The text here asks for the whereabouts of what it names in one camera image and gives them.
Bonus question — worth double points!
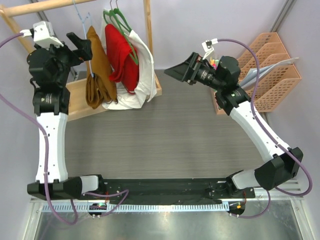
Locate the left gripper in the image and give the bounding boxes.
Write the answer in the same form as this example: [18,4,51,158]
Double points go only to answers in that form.
[34,33,92,87]

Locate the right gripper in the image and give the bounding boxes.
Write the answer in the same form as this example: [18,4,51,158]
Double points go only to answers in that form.
[165,52,225,92]

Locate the light blue wire hanger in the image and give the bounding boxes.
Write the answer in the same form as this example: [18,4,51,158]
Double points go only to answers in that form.
[72,0,95,78]

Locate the mustard brown trousers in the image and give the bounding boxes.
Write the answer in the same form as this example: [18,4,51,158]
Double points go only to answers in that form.
[85,26,118,109]

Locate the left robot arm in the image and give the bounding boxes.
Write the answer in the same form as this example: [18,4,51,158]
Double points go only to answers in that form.
[27,32,106,200]

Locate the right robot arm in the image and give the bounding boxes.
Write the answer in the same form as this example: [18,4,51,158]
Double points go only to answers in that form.
[164,52,303,198]

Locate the green hanger front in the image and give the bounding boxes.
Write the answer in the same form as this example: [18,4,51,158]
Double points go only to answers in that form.
[113,0,139,66]

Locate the green hanger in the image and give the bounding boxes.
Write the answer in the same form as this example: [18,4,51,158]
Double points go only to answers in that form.
[113,0,139,66]
[102,0,125,36]

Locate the green hanger back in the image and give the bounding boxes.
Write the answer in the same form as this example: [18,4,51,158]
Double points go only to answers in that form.
[102,0,125,36]

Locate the pens in organizer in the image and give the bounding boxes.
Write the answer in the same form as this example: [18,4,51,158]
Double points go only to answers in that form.
[209,57,220,70]

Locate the red shirt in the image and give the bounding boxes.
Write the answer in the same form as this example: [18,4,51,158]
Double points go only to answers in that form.
[104,24,139,95]

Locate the white shirt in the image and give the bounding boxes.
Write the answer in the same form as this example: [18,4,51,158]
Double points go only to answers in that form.
[102,19,157,110]

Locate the wooden clothes rack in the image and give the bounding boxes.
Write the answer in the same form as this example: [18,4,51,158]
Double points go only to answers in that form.
[0,0,153,121]

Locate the grey paper folder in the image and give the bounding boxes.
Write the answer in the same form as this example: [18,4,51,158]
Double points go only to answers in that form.
[239,57,300,91]

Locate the peach plastic desk organizer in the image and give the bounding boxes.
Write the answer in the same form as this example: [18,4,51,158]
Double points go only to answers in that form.
[211,31,303,115]

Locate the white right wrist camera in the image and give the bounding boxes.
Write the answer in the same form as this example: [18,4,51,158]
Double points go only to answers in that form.
[201,38,218,60]

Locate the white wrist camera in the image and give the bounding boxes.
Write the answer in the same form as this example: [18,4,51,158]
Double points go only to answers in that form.
[201,38,218,60]
[33,21,64,49]

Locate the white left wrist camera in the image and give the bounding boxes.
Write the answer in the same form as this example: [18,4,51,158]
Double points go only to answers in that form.
[33,21,64,49]

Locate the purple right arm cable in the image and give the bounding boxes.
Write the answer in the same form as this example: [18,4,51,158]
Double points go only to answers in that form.
[214,38,314,219]

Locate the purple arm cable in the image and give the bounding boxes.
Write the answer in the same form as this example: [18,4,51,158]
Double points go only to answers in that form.
[0,32,130,226]
[214,38,314,219]

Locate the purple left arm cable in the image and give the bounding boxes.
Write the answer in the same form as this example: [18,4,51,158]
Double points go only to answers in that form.
[0,32,130,226]

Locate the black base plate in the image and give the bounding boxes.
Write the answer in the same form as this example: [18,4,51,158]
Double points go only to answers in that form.
[95,178,256,205]

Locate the white slotted cable duct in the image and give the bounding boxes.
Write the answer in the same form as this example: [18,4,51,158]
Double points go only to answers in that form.
[41,202,230,213]

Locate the aluminium frame rail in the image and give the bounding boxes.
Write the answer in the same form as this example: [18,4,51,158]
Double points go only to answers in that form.
[29,181,305,204]

